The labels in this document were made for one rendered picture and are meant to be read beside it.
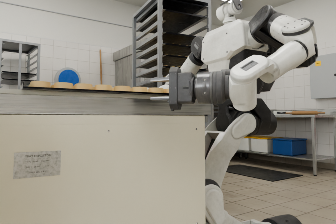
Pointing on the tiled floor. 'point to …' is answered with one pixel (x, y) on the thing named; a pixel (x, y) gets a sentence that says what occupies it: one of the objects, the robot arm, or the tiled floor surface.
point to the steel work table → (312, 138)
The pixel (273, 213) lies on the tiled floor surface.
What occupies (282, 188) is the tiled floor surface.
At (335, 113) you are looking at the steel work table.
